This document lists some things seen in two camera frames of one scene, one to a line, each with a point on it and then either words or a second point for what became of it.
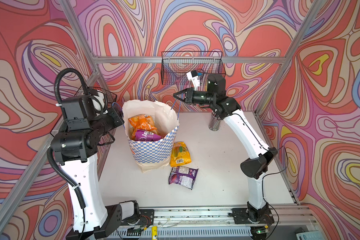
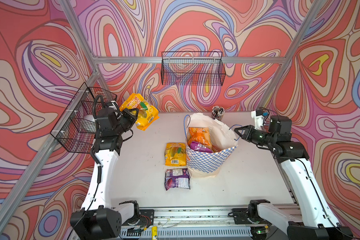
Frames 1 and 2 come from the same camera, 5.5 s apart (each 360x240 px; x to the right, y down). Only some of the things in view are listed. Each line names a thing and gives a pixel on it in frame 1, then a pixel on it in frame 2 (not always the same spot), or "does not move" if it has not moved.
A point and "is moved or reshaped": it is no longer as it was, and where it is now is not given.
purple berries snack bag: x=183 y=176 is moved or reshaped
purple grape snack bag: x=146 y=136 -> x=200 y=147
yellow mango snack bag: x=180 y=155 does not move
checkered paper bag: x=151 y=128 -> x=203 y=164
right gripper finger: x=179 y=92 -> x=243 y=127
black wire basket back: x=175 y=65 does not move
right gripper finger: x=183 y=99 -> x=244 y=136
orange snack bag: x=143 y=122 -> x=201 y=135
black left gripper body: x=117 y=117 -> x=129 y=115
